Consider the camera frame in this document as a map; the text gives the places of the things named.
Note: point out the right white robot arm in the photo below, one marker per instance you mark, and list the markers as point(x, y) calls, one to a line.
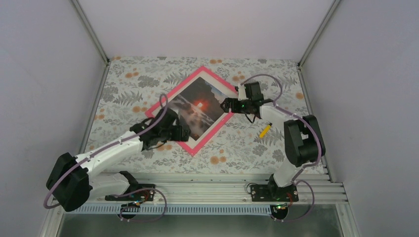
point(303, 142)

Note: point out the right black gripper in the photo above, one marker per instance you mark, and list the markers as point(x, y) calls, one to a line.
point(228, 101)

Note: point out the yellow screwdriver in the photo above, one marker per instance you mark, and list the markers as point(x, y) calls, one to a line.
point(265, 130)

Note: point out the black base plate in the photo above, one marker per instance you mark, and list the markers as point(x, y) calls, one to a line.
point(270, 192)
point(138, 196)

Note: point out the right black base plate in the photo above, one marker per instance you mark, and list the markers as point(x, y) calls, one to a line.
point(270, 192)

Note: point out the grey slotted cable duct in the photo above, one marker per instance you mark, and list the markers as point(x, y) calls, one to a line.
point(176, 209)

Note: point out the floral table mat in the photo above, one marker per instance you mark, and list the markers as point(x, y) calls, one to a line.
point(133, 85)

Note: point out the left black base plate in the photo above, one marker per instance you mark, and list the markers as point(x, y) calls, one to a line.
point(138, 196)

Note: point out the aluminium mounting rail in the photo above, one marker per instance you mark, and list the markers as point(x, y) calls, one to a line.
point(233, 188)

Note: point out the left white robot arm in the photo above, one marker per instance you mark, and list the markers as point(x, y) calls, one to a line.
point(77, 179)

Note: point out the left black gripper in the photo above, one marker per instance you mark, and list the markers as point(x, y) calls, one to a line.
point(185, 134)

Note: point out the sunset photo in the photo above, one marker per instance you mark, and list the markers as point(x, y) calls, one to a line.
point(198, 106)

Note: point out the pink picture frame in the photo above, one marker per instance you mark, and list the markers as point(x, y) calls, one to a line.
point(192, 146)

